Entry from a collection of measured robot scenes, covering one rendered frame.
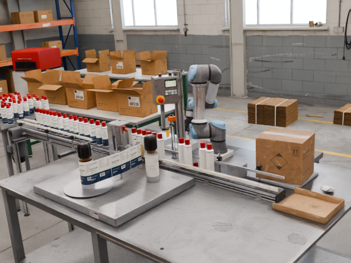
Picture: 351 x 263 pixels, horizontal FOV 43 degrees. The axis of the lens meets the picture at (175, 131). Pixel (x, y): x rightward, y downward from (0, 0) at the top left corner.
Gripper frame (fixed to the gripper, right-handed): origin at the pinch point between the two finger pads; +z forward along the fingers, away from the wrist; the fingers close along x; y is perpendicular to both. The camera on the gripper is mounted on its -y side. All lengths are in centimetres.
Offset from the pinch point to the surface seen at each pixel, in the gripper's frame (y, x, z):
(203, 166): 52, -54, 11
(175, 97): 22, -52, -32
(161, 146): 15, -52, 3
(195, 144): 13.2, -5.1, 1.4
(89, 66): -399, 265, -88
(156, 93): 14, -62, -33
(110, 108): -154, 73, -18
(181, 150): 34, -55, 3
